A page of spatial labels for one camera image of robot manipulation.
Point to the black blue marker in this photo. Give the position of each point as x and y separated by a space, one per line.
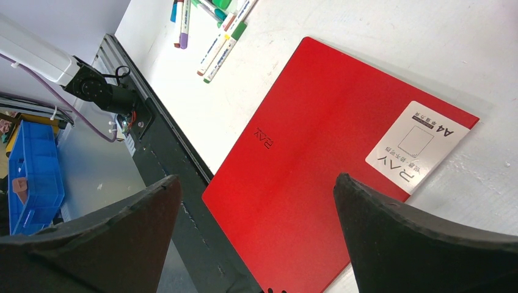
173 14

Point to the blue plastic bin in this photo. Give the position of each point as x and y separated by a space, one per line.
34 157

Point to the brown cap white marker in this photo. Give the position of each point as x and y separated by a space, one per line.
227 27

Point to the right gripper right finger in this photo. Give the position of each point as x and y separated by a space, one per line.
395 247

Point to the red A4 folder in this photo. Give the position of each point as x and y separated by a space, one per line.
327 113

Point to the green cap white marker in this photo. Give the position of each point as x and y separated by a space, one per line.
230 42

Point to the green white marker horizontal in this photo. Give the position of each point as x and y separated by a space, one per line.
207 6

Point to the purple cap white marker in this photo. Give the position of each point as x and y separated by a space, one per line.
184 27

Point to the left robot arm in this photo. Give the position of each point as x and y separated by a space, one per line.
29 51

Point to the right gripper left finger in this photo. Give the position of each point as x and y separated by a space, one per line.
119 248

